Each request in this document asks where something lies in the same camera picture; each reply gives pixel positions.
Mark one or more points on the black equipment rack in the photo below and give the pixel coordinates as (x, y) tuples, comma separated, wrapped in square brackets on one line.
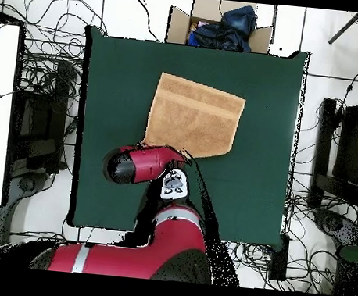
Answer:
[(40, 119), (352, 142)]

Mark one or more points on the black power strip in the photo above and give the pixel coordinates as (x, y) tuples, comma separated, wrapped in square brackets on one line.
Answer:
[(280, 258)]

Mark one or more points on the black metal bar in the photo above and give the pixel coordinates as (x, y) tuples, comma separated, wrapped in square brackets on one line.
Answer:
[(346, 29)]

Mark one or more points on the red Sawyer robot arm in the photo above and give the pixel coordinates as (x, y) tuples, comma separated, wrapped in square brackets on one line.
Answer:
[(149, 164)]

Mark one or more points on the dark green table cloth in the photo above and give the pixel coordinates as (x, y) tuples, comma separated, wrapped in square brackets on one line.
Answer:
[(257, 177)]

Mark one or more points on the dark blue clothing pile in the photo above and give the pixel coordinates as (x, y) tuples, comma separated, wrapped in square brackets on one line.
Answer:
[(231, 27)]

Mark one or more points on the brown cardboard box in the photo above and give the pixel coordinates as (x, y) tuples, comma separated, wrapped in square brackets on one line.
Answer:
[(178, 25)]

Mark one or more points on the black stand foot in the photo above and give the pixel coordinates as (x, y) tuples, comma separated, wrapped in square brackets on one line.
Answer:
[(26, 184), (334, 227)]

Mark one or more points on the orange terry towel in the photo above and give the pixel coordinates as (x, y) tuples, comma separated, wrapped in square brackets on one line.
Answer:
[(194, 118)]

